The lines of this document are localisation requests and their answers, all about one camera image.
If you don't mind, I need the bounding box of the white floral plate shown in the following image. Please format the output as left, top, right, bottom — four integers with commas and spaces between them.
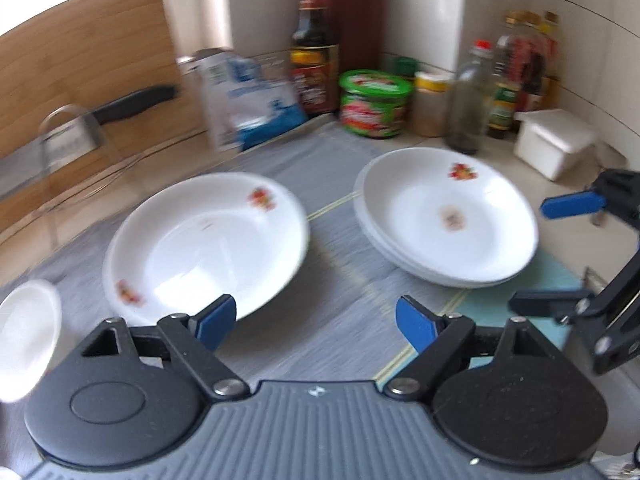
102, 172, 310, 326

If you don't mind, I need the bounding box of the white floral bowl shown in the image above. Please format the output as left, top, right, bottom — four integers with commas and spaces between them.
0, 280, 62, 403

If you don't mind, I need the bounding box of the lower stacked white plate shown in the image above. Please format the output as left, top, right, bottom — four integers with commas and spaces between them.
352, 159, 532, 290

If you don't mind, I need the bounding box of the white plastic seasoning box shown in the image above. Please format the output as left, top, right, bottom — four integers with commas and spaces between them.
514, 108, 597, 181

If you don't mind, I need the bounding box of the grey checked dish mat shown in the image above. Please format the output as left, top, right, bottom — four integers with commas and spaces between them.
0, 119, 586, 480

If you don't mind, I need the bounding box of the dark vinegar bottle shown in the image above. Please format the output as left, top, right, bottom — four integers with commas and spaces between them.
488, 11, 530, 139

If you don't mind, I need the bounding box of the red labelled oil bottle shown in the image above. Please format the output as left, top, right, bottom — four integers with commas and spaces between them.
521, 11, 561, 112

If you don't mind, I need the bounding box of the clear red capped bottle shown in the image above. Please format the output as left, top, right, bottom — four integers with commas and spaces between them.
444, 39, 496, 155

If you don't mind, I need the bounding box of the yellow lidded spice jar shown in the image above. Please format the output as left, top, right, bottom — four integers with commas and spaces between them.
410, 72, 452, 138

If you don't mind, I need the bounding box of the small green capped jar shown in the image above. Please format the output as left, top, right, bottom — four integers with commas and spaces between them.
394, 56, 419, 80

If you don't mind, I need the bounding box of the green lidded sauce tub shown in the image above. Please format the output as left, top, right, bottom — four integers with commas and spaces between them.
340, 70, 413, 139

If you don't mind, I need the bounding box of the blue white salt bag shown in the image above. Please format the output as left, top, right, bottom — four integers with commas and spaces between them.
178, 48, 308, 153

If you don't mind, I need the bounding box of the dark red knife block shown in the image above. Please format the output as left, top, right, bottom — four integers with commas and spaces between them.
328, 0, 386, 74

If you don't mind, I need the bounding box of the dark soy sauce bottle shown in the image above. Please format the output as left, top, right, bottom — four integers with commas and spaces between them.
290, 0, 338, 116

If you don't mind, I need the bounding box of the bamboo cutting board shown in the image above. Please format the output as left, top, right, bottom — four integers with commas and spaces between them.
0, 0, 212, 233

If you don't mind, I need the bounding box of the metal wire board stand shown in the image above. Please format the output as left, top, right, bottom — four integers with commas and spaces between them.
37, 104, 143, 214

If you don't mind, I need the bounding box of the black handled kitchen knife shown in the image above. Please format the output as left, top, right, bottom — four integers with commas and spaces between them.
1, 84, 178, 198

